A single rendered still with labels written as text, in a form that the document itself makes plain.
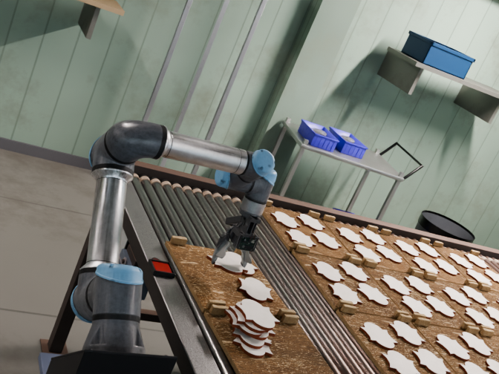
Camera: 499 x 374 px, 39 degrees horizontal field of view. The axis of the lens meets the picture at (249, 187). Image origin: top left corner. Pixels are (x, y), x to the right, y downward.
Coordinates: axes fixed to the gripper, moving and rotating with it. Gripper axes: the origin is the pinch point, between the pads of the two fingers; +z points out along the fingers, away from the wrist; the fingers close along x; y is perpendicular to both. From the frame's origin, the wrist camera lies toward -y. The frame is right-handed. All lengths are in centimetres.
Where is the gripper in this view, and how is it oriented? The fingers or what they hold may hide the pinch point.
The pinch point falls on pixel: (227, 263)
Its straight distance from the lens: 236.9
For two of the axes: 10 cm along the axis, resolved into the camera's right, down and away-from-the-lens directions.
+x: 8.6, 2.1, 4.6
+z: -3.5, 9.1, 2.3
